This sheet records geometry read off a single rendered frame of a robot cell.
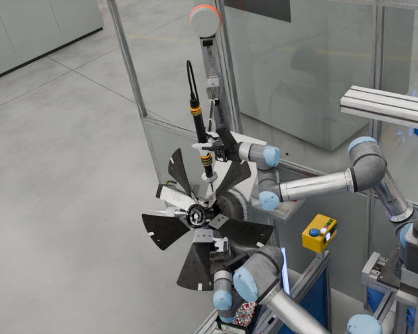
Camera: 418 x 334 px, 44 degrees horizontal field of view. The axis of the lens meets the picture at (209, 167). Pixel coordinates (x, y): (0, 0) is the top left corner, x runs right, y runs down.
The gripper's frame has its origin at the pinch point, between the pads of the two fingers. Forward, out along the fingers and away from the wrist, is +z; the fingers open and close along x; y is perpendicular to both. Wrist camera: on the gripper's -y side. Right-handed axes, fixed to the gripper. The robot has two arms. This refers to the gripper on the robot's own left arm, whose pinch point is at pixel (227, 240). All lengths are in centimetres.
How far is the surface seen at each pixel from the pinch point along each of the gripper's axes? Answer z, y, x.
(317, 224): 15.4, -40.6, 15.0
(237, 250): -5.2, -4.2, 1.9
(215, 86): 69, -4, -41
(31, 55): 487, 296, 76
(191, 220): 13.1, 16.7, -4.0
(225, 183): 20.6, -3.1, -15.9
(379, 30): 41, -81, -64
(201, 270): -1.0, 17.0, 16.2
